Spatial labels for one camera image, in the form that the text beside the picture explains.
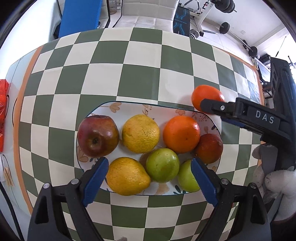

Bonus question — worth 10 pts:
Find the dark red apple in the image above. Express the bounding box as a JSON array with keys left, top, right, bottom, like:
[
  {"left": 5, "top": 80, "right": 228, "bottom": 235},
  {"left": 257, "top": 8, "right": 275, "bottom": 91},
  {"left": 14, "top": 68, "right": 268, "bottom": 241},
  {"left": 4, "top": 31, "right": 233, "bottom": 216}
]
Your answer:
[{"left": 77, "top": 115, "right": 119, "bottom": 158}]

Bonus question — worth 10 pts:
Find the white weight bench rack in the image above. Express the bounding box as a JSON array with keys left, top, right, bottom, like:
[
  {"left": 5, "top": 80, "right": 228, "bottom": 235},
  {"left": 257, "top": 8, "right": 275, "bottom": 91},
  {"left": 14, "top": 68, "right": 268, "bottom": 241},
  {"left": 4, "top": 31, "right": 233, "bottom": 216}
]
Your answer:
[{"left": 179, "top": 0, "right": 216, "bottom": 39}]

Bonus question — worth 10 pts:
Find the round yellow lemon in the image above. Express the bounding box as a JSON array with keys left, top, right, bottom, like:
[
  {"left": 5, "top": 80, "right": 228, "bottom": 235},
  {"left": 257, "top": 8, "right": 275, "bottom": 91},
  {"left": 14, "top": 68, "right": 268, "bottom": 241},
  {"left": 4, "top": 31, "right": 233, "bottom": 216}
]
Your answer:
[{"left": 121, "top": 114, "right": 160, "bottom": 154}]

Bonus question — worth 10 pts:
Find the white gloved hand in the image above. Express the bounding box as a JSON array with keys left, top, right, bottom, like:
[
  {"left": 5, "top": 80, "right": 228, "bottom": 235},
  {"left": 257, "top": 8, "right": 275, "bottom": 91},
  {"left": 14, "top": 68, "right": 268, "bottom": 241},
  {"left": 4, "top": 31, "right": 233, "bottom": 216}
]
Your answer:
[{"left": 252, "top": 144, "right": 295, "bottom": 225}]

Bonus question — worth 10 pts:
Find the dark red-brown round fruit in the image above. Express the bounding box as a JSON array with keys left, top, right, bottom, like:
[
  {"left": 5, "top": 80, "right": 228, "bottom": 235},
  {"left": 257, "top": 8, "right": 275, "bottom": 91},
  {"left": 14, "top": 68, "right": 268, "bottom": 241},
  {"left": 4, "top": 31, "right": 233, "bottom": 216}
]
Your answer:
[{"left": 194, "top": 133, "right": 223, "bottom": 164}]

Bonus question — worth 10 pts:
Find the small paper packet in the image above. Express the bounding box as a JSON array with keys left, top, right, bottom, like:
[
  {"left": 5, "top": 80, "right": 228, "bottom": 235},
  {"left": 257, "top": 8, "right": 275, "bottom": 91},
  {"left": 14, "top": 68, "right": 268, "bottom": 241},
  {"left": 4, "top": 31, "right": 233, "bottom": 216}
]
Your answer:
[{"left": 3, "top": 167, "right": 14, "bottom": 187}]

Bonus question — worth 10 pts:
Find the green apple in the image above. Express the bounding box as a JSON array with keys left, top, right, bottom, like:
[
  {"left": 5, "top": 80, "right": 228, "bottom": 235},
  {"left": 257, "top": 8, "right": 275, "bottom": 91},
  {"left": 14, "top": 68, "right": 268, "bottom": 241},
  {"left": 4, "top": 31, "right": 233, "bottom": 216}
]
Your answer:
[
  {"left": 145, "top": 148, "right": 180, "bottom": 183},
  {"left": 178, "top": 159, "right": 200, "bottom": 192}
]

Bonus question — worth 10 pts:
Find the black blue bag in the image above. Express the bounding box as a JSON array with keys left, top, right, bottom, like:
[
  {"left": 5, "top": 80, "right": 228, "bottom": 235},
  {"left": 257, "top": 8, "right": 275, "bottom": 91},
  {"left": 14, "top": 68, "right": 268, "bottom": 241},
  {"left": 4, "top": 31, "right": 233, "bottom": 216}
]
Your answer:
[{"left": 173, "top": 6, "right": 190, "bottom": 37}]

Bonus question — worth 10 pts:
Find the white padded chair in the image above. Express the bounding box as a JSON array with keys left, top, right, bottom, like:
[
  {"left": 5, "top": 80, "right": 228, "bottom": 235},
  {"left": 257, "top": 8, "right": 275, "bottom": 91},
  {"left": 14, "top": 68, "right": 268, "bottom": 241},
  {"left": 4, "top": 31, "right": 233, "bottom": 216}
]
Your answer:
[{"left": 114, "top": 0, "right": 179, "bottom": 32}]

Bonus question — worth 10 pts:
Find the barbell on floor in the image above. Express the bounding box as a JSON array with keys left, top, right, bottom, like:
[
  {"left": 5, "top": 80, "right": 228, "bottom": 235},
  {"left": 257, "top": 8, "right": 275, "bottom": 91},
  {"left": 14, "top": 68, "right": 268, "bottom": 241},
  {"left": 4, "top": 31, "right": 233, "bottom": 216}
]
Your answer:
[{"left": 219, "top": 22, "right": 259, "bottom": 59}]

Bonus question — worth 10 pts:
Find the pear-shaped yellow lemon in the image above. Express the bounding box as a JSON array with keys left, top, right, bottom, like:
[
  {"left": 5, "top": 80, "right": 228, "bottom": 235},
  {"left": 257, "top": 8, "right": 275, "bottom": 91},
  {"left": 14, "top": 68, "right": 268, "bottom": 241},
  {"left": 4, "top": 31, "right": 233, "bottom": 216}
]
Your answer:
[{"left": 106, "top": 157, "right": 151, "bottom": 196}]

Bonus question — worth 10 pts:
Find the red plastic bag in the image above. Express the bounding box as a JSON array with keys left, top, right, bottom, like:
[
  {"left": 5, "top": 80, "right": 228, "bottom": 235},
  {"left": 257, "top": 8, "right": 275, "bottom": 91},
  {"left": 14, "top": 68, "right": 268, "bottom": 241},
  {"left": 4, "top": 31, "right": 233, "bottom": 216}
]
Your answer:
[{"left": 0, "top": 79, "right": 9, "bottom": 152}]

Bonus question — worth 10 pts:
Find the blue-seated chair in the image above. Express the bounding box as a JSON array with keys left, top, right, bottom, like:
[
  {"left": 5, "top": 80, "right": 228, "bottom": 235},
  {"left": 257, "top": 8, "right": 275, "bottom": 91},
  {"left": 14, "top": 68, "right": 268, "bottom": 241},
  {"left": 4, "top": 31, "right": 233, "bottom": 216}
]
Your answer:
[{"left": 49, "top": 1, "right": 110, "bottom": 41}]

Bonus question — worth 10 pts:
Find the orange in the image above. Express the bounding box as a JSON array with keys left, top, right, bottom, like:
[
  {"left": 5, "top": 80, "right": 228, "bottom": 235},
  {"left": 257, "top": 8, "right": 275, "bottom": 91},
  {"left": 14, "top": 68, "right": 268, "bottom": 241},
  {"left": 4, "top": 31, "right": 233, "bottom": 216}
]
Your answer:
[
  {"left": 191, "top": 85, "right": 225, "bottom": 114},
  {"left": 163, "top": 115, "right": 201, "bottom": 154}
]

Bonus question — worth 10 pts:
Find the green white checkered tablecloth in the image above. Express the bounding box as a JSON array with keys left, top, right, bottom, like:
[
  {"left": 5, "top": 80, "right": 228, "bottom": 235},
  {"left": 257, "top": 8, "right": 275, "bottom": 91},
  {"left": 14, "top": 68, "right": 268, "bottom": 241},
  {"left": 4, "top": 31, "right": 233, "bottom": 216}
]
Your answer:
[{"left": 6, "top": 28, "right": 262, "bottom": 240}]

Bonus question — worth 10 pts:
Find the oval floral ceramic plate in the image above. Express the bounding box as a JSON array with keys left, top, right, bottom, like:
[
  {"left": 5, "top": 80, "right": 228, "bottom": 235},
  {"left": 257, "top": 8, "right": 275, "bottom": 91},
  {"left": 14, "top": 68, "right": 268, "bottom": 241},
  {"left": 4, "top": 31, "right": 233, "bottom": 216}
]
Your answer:
[{"left": 76, "top": 101, "right": 221, "bottom": 195}]

